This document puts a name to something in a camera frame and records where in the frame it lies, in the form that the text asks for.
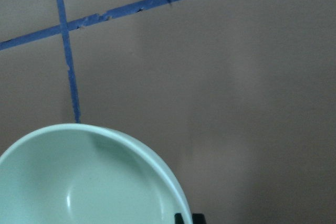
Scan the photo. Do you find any light green bowl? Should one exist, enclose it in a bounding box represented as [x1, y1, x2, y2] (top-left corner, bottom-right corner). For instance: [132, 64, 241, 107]
[1, 124, 192, 223]

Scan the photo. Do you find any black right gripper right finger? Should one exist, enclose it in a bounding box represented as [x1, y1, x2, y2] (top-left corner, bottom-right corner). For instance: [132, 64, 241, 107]
[192, 213, 206, 224]

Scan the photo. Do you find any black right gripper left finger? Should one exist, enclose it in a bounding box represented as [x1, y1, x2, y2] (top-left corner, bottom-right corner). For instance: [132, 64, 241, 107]
[174, 213, 184, 224]

